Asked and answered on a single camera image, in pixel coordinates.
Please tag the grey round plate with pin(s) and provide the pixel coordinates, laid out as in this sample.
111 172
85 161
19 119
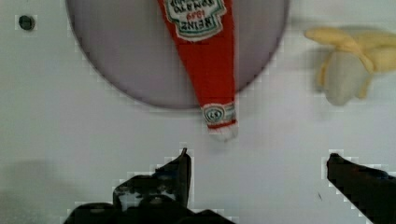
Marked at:
128 44

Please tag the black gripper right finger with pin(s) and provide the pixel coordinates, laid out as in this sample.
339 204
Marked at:
371 190

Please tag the peeled plush banana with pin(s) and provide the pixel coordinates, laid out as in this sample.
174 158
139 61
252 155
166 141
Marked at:
353 62

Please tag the red plush ketchup bottle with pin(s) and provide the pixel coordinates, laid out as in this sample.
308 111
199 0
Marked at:
203 33

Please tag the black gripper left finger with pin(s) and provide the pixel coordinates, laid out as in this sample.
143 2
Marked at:
159 198

